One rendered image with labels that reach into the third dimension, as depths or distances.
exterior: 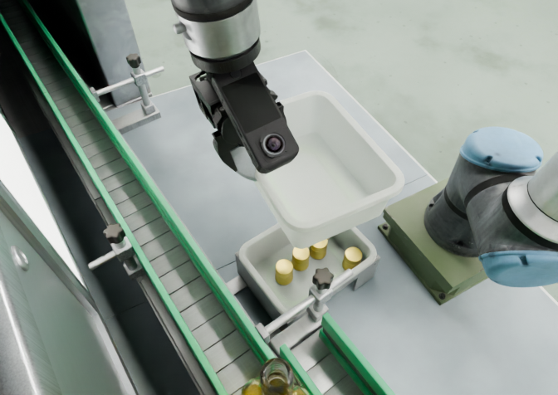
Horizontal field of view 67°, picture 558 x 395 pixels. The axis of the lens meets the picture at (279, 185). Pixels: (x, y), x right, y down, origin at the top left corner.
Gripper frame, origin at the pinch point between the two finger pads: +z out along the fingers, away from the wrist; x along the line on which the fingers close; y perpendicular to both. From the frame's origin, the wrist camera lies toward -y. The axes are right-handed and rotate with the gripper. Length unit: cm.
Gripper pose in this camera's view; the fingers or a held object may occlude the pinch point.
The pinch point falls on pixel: (260, 176)
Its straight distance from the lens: 56.8
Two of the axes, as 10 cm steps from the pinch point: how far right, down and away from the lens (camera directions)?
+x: -8.6, 4.5, -2.2
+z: 1.0, 5.8, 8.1
